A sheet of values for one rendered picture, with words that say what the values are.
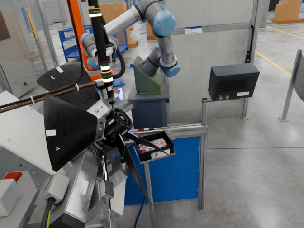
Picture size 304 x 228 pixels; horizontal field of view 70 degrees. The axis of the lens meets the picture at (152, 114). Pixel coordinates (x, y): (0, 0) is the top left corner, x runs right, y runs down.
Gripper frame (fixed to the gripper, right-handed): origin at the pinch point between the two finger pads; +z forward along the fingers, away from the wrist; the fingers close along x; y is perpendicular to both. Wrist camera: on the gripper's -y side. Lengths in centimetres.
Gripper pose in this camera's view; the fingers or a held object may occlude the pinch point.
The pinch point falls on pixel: (100, 53)
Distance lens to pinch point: 90.0
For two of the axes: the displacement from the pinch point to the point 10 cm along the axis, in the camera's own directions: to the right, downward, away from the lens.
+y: 0.8, 8.8, 4.7
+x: -10.0, 0.9, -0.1
